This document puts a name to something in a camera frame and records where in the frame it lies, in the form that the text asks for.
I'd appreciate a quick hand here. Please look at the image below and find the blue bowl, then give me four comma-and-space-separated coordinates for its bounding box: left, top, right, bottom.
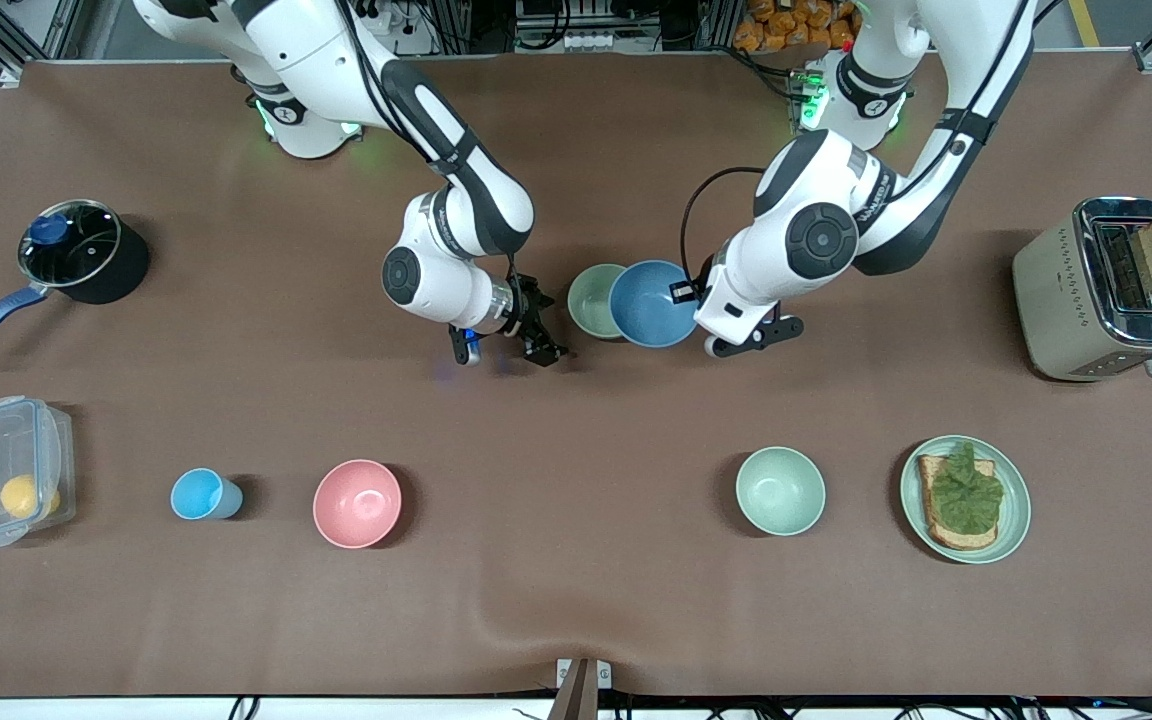
608, 259, 702, 349

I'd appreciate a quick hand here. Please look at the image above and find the light green bowl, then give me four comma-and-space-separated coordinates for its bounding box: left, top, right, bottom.
735, 446, 827, 538
566, 263, 629, 341

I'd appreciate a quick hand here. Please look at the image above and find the pink bowl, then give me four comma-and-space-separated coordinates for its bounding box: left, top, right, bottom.
312, 459, 404, 550

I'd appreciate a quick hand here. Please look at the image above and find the brown table cloth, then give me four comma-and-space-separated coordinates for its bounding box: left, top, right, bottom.
0, 50, 1152, 699

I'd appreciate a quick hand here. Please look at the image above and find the white socket strip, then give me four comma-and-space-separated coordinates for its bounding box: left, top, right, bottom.
516, 28, 662, 54

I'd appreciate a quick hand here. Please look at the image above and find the bag of orange snacks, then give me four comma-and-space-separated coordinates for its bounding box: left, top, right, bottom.
733, 0, 862, 53

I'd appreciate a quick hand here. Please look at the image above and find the white power strip with plugs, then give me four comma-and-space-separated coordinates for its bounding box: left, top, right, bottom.
351, 0, 437, 57

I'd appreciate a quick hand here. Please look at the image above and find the green lettuce leaf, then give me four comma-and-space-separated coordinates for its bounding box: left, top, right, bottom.
928, 442, 1005, 536

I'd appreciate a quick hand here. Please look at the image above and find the toast slice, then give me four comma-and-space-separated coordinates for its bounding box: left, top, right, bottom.
916, 453, 999, 552

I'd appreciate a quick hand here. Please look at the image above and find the cream and chrome toaster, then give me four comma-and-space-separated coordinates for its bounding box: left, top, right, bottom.
1012, 196, 1152, 383

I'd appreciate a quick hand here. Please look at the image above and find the light green plate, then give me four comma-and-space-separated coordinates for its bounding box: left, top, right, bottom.
899, 435, 1032, 566

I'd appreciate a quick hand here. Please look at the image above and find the blue plastic cup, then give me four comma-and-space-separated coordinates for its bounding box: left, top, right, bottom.
170, 468, 244, 522

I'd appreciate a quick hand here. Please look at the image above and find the glass lid with blue knob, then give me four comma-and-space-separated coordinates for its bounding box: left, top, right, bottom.
18, 200, 124, 289

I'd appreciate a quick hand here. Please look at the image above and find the yellow lemon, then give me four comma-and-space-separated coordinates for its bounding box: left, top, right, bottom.
0, 474, 62, 520

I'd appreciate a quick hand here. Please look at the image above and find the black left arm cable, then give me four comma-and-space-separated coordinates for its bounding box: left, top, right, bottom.
680, 166, 769, 293

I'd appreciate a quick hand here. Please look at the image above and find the metal bracket with post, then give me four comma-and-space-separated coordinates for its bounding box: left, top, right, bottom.
548, 657, 613, 720

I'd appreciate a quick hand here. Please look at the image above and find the black saucepan with blue handle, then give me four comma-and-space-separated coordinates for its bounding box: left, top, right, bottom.
0, 199, 151, 364

